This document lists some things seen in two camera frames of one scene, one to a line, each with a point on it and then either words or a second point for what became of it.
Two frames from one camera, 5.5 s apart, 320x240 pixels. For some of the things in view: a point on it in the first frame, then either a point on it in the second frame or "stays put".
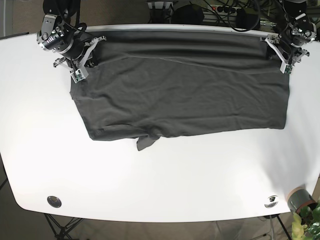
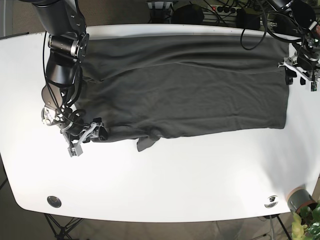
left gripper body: (76, 46) -> (75, 131)
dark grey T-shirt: (149, 83) stays put
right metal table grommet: (274, 200) stays put
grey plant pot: (299, 198) stays put
